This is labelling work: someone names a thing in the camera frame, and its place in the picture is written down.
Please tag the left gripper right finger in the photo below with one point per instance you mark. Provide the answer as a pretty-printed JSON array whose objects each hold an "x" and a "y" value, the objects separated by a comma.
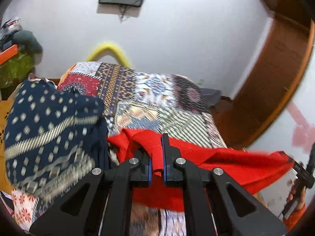
[{"x": 214, "y": 203}]

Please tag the pile of clutter clothes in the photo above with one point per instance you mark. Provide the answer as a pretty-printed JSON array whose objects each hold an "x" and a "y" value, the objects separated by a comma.
[{"x": 8, "y": 30}]

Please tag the dark grey-green cushion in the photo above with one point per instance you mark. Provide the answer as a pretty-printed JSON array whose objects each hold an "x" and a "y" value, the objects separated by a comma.
[{"x": 27, "y": 38}]

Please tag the dark grey bag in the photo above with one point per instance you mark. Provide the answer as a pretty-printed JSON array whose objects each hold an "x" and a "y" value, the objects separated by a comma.
[{"x": 211, "y": 96}]

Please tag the yellow curved tube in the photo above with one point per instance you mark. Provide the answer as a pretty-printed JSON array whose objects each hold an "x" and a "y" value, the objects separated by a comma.
[{"x": 109, "y": 49}]

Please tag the patchwork patterned bedsheet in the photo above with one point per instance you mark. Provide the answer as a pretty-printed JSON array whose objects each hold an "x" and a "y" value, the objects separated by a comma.
[{"x": 133, "y": 100}]

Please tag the red garment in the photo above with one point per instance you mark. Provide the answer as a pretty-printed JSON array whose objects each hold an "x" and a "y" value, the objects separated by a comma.
[{"x": 252, "y": 170}]

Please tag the navy patterned folded garment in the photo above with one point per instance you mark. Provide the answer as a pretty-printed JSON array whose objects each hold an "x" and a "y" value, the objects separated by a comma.
[{"x": 53, "y": 139}]

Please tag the pink heart wall sticker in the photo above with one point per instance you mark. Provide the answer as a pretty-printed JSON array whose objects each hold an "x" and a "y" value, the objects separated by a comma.
[{"x": 303, "y": 134}]

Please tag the orange box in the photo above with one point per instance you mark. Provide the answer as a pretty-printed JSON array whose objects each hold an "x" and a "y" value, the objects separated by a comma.
[{"x": 8, "y": 53}]

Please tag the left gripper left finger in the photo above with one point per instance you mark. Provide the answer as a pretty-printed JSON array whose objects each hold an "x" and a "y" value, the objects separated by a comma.
[{"x": 100, "y": 203}]

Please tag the brown cardboard box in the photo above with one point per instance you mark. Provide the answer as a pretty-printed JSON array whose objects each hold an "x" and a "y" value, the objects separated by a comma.
[{"x": 5, "y": 107}]

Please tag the brown wooden door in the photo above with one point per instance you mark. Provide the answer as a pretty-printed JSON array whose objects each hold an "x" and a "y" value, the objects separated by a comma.
[{"x": 270, "y": 85}]

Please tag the green patterned box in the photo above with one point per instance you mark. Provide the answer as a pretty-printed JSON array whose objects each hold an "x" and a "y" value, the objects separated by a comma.
[{"x": 16, "y": 69}]

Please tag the person's right hand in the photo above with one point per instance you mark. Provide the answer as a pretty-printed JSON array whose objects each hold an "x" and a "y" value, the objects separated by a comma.
[{"x": 299, "y": 193}]

